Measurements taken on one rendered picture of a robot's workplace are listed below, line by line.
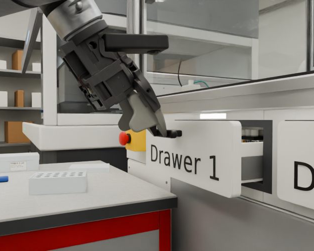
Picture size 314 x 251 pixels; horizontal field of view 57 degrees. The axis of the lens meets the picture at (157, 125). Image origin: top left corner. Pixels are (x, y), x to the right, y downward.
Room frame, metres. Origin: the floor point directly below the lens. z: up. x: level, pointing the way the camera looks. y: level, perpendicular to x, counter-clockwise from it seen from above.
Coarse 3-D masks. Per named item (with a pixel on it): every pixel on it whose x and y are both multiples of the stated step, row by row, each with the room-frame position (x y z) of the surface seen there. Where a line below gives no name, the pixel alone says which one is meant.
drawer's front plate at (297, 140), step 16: (288, 128) 0.39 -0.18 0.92; (304, 128) 0.37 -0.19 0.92; (288, 144) 0.39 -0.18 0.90; (304, 144) 0.37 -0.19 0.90; (288, 160) 0.39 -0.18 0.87; (304, 160) 0.37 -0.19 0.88; (288, 176) 0.39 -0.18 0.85; (304, 176) 0.37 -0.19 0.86; (288, 192) 0.39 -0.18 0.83; (304, 192) 0.37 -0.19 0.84
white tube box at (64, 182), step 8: (32, 176) 0.68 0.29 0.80; (40, 176) 0.69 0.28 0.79; (48, 176) 0.69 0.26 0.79; (56, 176) 0.68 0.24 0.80; (64, 176) 0.68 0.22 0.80; (72, 176) 0.68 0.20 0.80; (80, 176) 0.67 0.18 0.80; (32, 184) 0.65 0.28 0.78; (40, 184) 0.65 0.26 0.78; (48, 184) 0.65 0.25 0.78; (56, 184) 0.66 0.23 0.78; (64, 184) 0.66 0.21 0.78; (72, 184) 0.66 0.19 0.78; (80, 184) 0.67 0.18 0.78; (32, 192) 0.65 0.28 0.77; (40, 192) 0.65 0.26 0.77; (48, 192) 0.65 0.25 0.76; (56, 192) 0.66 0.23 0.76; (64, 192) 0.66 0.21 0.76; (72, 192) 0.66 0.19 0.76; (80, 192) 0.67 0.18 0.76
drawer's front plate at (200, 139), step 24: (168, 144) 0.57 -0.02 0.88; (192, 144) 0.49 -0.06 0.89; (216, 144) 0.44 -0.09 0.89; (240, 144) 0.41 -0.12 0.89; (168, 168) 0.57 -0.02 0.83; (192, 168) 0.49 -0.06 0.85; (216, 168) 0.44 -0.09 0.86; (240, 168) 0.41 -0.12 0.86; (216, 192) 0.44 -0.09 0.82; (240, 192) 0.41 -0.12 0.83
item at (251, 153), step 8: (248, 144) 0.44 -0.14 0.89; (256, 144) 0.45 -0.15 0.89; (248, 152) 0.44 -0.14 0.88; (256, 152) 0.45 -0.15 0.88; (248, 160) 0.44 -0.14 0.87; (256, 160) 0.45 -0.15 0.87; (248, 168) 0.44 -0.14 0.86; (256, 168) 0.45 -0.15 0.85; (248, 176) 0.44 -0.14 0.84; (256, 176) 0.45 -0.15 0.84
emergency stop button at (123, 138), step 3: (123, 132) 0.82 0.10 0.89; (120, 135) 0.83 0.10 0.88; (123, 135) 0.82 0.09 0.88; (126, 135) 0.82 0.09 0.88; (120, 138) 0.83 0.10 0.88; (123, 138) 0.82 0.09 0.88; (126, 138) 0.82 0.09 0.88; (120, 141) 0.83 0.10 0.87; (123, 141) 0.82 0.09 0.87; (126, 141) 0.82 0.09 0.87; (123, 144) 0.82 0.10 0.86
